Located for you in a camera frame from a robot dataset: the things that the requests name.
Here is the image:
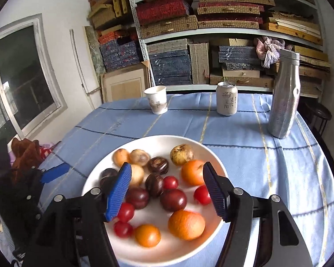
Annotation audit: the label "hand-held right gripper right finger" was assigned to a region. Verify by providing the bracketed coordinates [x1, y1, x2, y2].
[203, 161, 314, 267]

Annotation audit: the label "flat woven straw boxes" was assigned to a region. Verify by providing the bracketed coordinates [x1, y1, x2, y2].
[210, 61, 332, 98]

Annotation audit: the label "pile of mixed straw boxes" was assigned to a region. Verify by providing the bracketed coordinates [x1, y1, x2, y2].
[88, 0, 132, 30]

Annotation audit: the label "beige upright box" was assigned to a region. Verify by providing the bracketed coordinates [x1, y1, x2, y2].
[189, 42, 210, 84]

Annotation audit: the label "pink cloth bundle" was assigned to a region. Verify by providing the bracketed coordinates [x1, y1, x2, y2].
[253, 37, 286, 69]

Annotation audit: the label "blue striped tablecloth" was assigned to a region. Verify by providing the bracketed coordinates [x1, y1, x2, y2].
[0, 92, 334, 267]

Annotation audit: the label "dark brown round fruit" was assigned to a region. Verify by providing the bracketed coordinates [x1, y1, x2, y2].
[100, 168, 119, 192]
[147, 156, 169, 175]
[145, 173, 164, 198]

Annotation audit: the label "white metal shelf rack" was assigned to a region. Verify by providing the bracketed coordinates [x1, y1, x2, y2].
[124, 0, 326, 98]

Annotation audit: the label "orange patterned boxes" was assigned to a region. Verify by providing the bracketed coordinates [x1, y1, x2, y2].
[97, 28, 140, 43]

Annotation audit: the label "brown plush toy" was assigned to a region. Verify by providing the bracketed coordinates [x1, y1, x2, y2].
[10, 138, 45, 178]

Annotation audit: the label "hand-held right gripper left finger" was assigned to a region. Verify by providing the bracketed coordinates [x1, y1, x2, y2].
[22, 162, 132, 267]

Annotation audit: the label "white oval plate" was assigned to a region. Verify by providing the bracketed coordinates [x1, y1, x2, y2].
[81, 135, 231, 266]

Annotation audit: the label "stack of yellow wooden boxes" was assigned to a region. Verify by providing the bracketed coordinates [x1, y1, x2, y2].
[260, 11, 323, 46]

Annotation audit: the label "stack of red patterned boxes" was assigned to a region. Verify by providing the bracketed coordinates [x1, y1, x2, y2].
[135, 0, 198, 25]

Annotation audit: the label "green marble slab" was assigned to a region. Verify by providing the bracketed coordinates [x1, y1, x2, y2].
[84, 26, 108, 74]

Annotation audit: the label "red white patterned cloth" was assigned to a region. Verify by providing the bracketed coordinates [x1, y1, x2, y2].
[39, 143, 56, 162]

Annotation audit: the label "white framed window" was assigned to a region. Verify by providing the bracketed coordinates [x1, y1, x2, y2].
[0, 13, 67, 141]

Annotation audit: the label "tan pomegranate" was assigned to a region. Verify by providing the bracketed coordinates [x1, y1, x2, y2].
[170, 144, 195, 165]

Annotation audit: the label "white paper cup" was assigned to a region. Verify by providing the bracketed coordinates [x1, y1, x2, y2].
[144, 86, 168, 115]

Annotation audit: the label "stainless steel bottle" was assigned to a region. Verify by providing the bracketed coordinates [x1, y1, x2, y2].
[267, 49, 300, 139]

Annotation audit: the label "white drink can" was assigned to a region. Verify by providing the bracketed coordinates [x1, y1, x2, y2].
[216, 82, 238, 116]

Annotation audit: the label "dark red plum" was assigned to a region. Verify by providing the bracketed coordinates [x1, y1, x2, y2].
[160, 188, 187, 212]
[125, 187, 150, 210]

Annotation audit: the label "red cherry tomato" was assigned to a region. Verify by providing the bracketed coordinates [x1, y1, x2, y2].
[193, 185, 212, 205]
[113, 221, 134, 238]
[163, 176, 179, 190]
[116, 202, 135, 223]

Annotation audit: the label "stack of grey blue boxes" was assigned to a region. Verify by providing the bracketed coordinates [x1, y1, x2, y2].
[147, 42, 192, 86]

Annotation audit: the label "stack of woven straw boxes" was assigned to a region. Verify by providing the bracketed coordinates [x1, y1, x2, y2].
[139, 0, 276, 38]

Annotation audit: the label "medium orange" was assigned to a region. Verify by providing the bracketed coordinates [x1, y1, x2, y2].
[181, 160, 208, 186]

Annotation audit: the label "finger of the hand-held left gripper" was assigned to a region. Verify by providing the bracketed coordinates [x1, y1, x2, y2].
[25, 163, 71, 185]

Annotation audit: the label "stack of dark blue boxes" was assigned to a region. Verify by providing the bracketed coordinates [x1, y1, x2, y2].
[99, 37, 143, 72]

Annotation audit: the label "large orange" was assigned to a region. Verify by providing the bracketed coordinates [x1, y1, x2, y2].
[168, 210, 206, 241]

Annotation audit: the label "white plastic strip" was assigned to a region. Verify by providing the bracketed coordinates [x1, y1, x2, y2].
[69, 28, 96, 109]

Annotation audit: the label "wooden framed board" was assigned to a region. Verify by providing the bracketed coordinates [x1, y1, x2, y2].
[100, 64, 152, 103]

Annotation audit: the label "small tan round fruit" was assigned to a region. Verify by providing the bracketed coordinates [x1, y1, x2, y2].
[129, 164, 145, 188]
[129, 149, 151, 167]
[112, 148, 131, 167]

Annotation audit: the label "small orange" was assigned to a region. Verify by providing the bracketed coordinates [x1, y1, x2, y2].
[135, 224, 161, 247]

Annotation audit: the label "stack of dark grey boxes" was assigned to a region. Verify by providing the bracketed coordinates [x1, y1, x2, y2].
[218, 45, 263, 71]

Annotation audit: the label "black stool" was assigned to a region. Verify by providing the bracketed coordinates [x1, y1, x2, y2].
[303, 100, 333, 137]

